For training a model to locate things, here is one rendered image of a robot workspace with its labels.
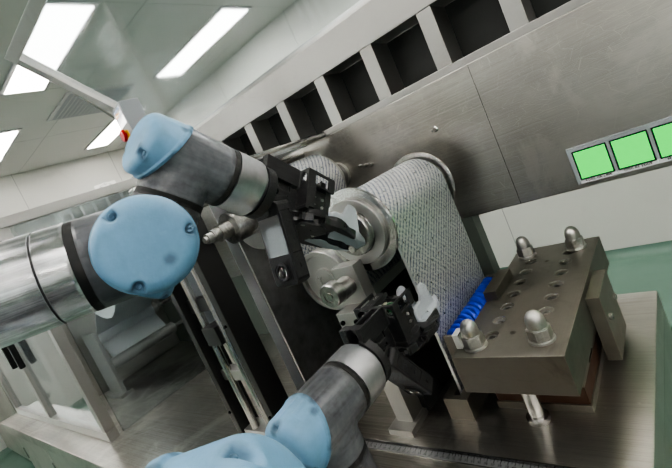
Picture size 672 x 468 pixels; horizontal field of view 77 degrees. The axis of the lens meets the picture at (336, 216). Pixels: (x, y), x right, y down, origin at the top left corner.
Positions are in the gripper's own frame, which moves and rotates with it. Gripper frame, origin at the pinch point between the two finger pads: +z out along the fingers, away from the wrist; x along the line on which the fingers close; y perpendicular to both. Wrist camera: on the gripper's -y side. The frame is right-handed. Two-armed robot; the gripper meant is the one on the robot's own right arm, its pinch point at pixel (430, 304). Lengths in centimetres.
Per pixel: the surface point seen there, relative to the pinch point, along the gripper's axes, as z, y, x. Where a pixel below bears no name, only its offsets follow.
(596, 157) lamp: 29.4, 10.0, -24.7
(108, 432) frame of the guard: -25, -16, 102
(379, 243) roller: -3.4, 13.1, 2.2
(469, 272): 16.2, -2.2, -0.3
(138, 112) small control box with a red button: 1, 58, 57
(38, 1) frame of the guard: -4, 91, 66
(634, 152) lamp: 29.4, 9.0, -30.2
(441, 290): 4.3, 0.2, -0.3
